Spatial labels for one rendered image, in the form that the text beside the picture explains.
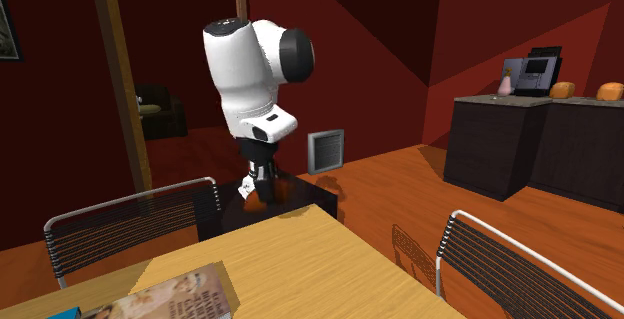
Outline dark robot stand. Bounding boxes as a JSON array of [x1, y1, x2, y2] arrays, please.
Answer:
[[196, 170, 339, 242]]

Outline dark armchair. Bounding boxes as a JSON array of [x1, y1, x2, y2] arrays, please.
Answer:
[[134, 83, 189, 142]]

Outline wooden table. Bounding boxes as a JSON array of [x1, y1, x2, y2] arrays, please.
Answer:
[[0, 203, 468, 319]]

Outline book with pale cover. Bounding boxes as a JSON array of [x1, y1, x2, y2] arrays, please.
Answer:
[[79, 260, 241, 319]]

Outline dark counter cabinet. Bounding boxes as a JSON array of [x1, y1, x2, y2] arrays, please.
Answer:
[[442, 45, 624, 215]]

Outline blue flat object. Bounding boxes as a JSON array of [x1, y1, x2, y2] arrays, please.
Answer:
[[46, 306, 83, 319]]

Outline grey wall vent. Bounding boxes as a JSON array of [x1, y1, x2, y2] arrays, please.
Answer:
[[306, 129, 346, 176]]

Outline metal frame chair black cords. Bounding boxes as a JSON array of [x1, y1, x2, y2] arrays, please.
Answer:
[[43, 176, 223, 290], [434, 209, 624, 319]]

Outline wooden door frame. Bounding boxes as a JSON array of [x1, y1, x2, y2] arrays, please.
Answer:
[[87, 0, 249, 198]]

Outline framed wall picture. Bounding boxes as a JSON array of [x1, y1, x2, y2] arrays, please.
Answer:
[[0, 0, 25, 64]]

